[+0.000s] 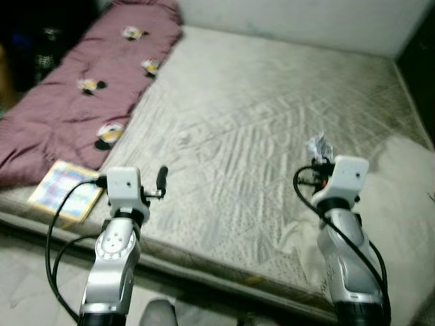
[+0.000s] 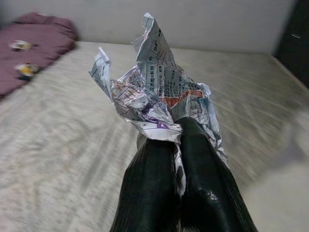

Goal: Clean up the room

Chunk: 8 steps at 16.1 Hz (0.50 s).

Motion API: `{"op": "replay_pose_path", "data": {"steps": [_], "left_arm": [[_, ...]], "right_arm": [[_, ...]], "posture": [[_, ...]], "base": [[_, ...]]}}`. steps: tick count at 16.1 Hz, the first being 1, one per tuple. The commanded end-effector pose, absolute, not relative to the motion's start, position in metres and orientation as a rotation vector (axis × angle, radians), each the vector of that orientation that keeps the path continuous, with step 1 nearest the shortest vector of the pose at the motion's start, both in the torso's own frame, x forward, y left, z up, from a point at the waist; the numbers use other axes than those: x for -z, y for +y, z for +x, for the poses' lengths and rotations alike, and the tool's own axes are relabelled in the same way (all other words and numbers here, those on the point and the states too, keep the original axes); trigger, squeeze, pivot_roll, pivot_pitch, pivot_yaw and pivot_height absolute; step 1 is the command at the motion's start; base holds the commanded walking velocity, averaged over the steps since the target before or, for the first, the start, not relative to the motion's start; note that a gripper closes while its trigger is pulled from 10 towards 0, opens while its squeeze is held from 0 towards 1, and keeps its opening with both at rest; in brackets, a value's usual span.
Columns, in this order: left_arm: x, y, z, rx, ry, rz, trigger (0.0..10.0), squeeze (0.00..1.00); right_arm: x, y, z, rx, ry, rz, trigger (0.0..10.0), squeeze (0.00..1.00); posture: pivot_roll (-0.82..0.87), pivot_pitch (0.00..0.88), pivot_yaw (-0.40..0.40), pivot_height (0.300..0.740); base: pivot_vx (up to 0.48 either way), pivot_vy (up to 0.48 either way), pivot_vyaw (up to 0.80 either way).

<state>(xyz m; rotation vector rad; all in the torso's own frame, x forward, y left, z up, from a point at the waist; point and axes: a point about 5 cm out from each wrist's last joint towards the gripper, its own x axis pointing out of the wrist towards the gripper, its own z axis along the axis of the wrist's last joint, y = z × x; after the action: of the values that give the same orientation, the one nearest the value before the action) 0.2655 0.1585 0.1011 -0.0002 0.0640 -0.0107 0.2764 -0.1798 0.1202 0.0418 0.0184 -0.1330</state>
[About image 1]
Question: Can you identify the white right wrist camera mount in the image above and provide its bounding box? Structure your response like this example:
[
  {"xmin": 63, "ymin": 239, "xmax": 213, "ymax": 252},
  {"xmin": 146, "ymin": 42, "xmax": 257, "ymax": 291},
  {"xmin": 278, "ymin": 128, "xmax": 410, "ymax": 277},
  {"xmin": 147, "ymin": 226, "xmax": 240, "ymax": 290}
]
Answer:
[{"xmin": 311, "ymin": 156, "xmax": 370, "ymax": 208}]

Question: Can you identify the white paper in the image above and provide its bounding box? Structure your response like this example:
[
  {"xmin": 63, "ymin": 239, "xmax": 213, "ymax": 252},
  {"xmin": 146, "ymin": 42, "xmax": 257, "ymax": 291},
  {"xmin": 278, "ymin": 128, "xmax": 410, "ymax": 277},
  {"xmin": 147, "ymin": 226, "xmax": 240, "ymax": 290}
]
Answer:
[{"xmin": 306, "ymin": 132, "xmax": 334, "ymax": 164}]

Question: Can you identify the white pillow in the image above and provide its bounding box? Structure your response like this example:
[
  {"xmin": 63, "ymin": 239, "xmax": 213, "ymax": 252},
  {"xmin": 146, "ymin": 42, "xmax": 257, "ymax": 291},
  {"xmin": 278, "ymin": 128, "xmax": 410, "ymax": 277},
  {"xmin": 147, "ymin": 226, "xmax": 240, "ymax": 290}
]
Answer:
[{"xmin": 372, "ymin": 134, "xmax": 435, "ymax": 326}]

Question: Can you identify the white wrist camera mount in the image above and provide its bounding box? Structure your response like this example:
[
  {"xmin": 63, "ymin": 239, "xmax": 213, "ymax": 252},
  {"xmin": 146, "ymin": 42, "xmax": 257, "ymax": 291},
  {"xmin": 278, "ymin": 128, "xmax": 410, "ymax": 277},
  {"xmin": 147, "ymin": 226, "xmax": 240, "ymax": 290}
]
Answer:
[
  {"xmin": 105, "ymin": 167, "xmax": 150, "ymax": 208},
  {"xmin": 311, "ymin": 156, "xmax": 370, "ymax": 208}
]

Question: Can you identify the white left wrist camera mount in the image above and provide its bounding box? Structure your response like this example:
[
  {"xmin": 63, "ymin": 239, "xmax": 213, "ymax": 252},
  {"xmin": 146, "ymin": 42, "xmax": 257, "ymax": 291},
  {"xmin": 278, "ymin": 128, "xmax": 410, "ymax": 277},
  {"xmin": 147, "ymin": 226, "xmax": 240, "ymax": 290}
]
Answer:
[{"xmin": 105, "ymin": 167, "xmax": 150, "ymax": 208}]

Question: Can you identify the beige quilted mattress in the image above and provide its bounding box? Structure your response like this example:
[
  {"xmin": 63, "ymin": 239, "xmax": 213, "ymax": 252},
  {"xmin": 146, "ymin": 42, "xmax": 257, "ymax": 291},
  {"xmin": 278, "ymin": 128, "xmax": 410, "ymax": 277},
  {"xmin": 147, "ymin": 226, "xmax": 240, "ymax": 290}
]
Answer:
[{"xmin": 0, "ymin": 26, "xmax": 435, "ymax": 320}]

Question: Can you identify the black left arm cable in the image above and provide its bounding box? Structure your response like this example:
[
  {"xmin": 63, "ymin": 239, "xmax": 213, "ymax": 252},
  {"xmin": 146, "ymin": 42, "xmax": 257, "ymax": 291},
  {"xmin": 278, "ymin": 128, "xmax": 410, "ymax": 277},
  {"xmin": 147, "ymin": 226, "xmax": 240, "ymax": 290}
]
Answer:
[{"xmin": 44, "ymin": 177, "xmax": 107, "ymax": 323}]

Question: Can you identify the colourful picture book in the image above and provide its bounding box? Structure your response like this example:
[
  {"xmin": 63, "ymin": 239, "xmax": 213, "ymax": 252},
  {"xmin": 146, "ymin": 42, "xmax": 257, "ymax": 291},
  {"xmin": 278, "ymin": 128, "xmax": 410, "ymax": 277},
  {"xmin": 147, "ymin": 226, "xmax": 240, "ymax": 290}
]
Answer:
[{"xmin": 27, "ymin": 160, "xmax": 105, "ymax": 223}]

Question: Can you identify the pink cartoon print quilt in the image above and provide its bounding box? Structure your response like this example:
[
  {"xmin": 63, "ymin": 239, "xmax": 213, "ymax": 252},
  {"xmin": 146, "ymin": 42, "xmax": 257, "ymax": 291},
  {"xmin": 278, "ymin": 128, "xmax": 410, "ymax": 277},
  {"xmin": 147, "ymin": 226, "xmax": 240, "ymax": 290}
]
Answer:
[{"xmin": 0, "ymin": 0, "xmax": 184, "ymax": 189}]

